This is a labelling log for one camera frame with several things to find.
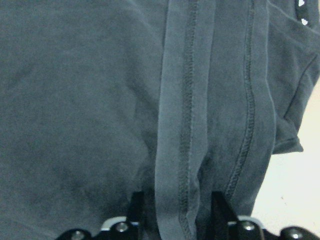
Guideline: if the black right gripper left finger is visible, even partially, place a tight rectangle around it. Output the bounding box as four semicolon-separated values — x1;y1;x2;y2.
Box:
126;191;145;225

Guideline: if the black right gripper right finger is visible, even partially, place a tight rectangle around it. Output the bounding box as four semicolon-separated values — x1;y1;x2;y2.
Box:
211;191;239;225

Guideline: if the black printed t-shirt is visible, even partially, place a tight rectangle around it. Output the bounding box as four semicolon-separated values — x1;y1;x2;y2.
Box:
0;0;320;240

